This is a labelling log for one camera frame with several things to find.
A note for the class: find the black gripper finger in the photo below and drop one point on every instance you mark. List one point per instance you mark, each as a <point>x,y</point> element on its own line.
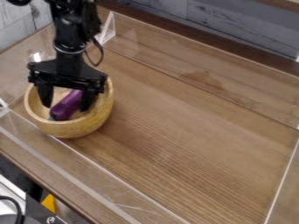
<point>88,99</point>
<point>46,93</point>

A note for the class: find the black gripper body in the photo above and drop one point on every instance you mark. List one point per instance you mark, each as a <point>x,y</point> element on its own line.
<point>69,72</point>

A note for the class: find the purple toy eggplant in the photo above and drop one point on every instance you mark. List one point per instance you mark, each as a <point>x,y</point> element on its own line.
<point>68,106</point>

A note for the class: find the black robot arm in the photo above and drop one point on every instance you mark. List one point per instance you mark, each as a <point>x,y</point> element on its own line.
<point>77,26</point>

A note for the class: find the brown wooden bowl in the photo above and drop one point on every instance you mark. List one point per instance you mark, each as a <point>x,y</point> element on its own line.
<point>84,122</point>

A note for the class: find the yellow black device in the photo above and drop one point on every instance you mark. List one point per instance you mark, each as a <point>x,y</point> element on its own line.
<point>52,204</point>

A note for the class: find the clear acrylic corner bracket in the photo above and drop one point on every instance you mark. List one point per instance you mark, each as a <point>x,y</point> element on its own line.
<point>109,29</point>

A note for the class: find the clear acrylic tray wall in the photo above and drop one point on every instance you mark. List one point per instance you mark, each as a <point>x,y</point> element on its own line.
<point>200,148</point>

